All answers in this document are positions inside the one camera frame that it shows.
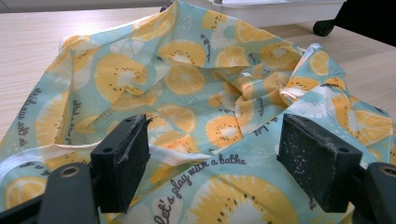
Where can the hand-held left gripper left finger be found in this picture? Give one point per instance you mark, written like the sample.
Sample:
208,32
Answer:
120,161

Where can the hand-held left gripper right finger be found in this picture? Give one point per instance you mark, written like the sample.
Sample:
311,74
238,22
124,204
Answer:
323,165

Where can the fruit print cloth bag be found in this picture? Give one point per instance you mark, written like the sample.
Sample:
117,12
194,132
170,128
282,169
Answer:
193,102

